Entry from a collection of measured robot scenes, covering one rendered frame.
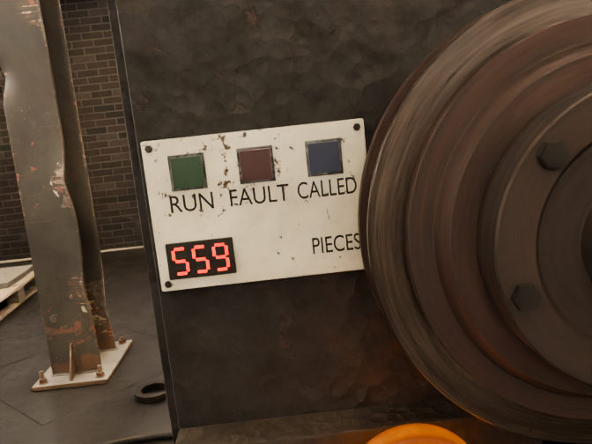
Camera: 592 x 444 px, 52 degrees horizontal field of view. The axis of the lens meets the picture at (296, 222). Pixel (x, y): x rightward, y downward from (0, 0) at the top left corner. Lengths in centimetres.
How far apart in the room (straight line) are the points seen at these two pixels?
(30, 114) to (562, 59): 295
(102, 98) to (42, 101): 363
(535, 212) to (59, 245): 299
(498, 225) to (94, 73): 654
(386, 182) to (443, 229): 7
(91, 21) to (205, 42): 628
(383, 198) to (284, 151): 17
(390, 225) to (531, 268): 14
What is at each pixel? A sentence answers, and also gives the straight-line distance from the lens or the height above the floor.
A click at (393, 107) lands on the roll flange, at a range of 66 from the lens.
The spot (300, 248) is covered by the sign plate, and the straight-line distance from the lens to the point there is 73.
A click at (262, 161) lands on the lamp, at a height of 120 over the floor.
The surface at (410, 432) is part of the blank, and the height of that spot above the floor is 90.
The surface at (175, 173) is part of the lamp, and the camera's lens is 72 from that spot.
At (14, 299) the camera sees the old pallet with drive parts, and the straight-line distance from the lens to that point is 538.
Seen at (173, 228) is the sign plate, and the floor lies 114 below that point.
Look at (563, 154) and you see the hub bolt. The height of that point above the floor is 120.
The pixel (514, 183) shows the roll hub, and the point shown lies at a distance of 54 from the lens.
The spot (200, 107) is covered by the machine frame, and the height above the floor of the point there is 127.
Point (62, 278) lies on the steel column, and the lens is 341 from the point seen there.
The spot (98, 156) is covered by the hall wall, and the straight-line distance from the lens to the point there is 695.
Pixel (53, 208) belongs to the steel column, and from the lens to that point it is 335.
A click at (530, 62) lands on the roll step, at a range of 62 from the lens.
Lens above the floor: 125
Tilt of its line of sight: 10 degrees down
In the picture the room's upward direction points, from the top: 6 degrees counter-clockwise
